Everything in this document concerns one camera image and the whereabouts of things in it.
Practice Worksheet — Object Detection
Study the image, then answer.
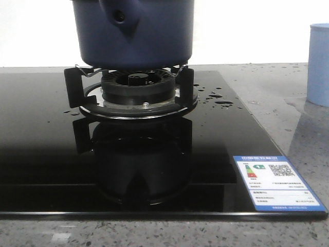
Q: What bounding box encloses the light blue plastic cup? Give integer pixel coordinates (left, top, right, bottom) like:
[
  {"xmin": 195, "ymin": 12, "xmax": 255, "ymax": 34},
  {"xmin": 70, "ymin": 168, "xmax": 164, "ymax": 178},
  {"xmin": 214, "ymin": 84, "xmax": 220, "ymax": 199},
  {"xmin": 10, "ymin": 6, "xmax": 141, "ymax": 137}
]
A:
[{"xmin": 307, "ymin": 23, "xmax": 328, "ymax": 107}]

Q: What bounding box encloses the black pot support grate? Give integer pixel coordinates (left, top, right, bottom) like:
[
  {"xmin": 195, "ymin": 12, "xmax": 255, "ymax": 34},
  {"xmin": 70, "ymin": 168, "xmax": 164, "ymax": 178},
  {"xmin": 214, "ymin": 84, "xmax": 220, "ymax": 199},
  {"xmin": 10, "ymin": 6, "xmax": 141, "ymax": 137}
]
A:
[{"xmin": 64, "ymin": 65, "xmax": 198, "ymax": 120}]

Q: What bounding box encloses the dark blue cooking pot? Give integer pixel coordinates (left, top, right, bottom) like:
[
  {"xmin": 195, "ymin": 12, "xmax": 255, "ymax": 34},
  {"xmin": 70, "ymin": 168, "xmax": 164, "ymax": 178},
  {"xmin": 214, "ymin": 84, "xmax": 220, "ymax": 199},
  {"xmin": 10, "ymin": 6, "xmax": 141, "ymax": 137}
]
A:
[{"xmin": 72, "ymin": 1, "xmax": 194, "ymax": 69}]

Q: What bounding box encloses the black gas burner head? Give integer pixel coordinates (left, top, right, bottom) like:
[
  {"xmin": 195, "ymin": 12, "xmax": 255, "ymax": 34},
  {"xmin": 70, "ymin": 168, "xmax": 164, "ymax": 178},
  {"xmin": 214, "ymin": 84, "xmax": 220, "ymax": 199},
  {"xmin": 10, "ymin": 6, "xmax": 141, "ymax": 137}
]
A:
[{"xmin": 101, "ymin": 69, "xmax": 175, "ymax": 105}]

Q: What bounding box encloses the black glass gas stove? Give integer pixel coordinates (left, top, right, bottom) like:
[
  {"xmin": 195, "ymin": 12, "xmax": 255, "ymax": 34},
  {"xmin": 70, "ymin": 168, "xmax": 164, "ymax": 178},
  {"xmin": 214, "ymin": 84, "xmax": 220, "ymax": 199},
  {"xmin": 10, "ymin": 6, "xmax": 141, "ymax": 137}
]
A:
[{"xmin": 1, "ymin": 71, "xmax": 328, "ymax": 220}]

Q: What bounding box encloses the blue energy label sticker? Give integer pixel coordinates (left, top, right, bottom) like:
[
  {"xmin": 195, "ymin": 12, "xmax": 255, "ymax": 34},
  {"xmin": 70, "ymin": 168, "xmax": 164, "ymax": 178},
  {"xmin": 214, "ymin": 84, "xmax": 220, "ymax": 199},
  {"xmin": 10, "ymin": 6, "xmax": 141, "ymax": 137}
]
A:
[{"xmin": 233, "ymin": 156, "xmax": 325, "ymax": 211}]

